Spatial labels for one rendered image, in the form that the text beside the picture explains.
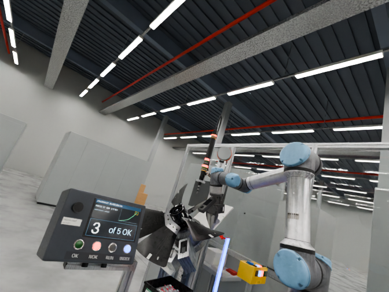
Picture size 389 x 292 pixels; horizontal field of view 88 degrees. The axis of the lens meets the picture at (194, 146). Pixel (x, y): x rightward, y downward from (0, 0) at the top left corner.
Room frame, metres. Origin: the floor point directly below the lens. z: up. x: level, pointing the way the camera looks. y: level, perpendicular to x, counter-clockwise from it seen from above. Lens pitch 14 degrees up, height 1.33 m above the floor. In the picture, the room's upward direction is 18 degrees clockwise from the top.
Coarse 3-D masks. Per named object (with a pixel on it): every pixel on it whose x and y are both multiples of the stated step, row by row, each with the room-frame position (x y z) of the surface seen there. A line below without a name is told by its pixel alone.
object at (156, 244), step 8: (160, 232) 1.40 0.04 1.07; (168, 232) 1.42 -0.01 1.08; (144, 240) 1.37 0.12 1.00; (152, 240) 1.36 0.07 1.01; (160, 240) 1.37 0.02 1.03; (168, 240) 1.39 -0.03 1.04; (144, 248) 1.33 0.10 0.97; (152, 248) 1.33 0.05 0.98; (160, 248) 1.34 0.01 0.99; (168, 248) 1.36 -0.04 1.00; (144, 256) 1.30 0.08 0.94; (152, 256) 1.31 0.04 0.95; (160, 256) 1.31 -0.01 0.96; (168, 256) 1.32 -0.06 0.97; (160, 264) 1.28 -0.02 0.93
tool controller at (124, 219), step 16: (64, 192) 0.67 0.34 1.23; (80, 192) 0.64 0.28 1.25; (64, 208) 0.62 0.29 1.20; (80, 208) 0.63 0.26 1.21; (96, 208) 0.67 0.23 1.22; (112, 208) 0.70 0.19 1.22; (128, 208) 0.73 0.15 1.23; (144, 208) 0.78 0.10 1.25; (64, 224) 0.62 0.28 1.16; (80, 224) 0.64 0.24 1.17; (112, 224) 0.70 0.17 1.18; (128, 224) 0.73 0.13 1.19; (48, 240) 0.61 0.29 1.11; (64, 240) 0.62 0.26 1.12; (96, 240) 0.67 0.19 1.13; (112, 240) 0.70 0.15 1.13; (128, 240) 0.73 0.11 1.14; (48, 256) 0.59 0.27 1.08; (64, 256) 0.62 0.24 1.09; (80, 256) 0.64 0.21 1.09; (96, 256) 0.67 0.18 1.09; (112, 256) 0.70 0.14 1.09; (128, 256) 0.73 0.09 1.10
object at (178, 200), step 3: (180, 189) 1.80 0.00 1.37; (183, 189) 1.72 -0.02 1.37; (180, 192) 1.74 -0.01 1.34; (183, 192) 1.67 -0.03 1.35; (177, 195) 1.78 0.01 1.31; (180, 195) 1.70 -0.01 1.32; (174, 198) 1.82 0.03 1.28; (177, 198) 1.74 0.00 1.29; (180, 198) 1.66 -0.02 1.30; (174, 201) 1.79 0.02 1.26; (177, 201) 1.71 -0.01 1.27; (180, 201) 1.62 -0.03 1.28; (174, 204) 1.76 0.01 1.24; (177, 204) 1.68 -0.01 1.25
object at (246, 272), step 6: (240, 264) 1.31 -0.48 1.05; (246, 264) 1.28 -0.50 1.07; (258, 264) 1.36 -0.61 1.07; (240, 270) 1.31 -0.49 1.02; (246, 270) 1.28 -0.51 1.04; (252, 270) 1.25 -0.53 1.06; (258, 270) 1.27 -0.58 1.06; (264, 270) 1.31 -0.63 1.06; (240, 276) 1.30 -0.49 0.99; (246, 276) 1.27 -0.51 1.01; (252, 276) 1.25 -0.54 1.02; (258, 276) 1.28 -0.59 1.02; (264, 276) 1.32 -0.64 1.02; (252, 282) 1.25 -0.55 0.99; (258, 282) 1.29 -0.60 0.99; (264, 282) 1.33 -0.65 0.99
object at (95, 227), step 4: (92, 220) 0.66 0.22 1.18; (96, 220) 0.67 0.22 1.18; (100, 220) 0.68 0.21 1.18; (104, 220) 0.68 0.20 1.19; (88, 224) 0.65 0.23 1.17; (92, 224) 0.66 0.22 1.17; (96, 224) 0.67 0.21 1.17; (100, 224) 0.68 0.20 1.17; (104, 224) 0.68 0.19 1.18; (88, 228) 0.65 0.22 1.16; (92, 228) 0.66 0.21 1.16; (96, 228) 0.67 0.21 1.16; (100, 228) 0.68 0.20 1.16; (88, 232) 0.65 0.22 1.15; (92, 232) 0.66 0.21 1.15; (96, 232) 0.67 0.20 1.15; (100, 232) 0.68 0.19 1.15; (96, 236) 0.67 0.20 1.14; (100, 236) 0.68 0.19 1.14
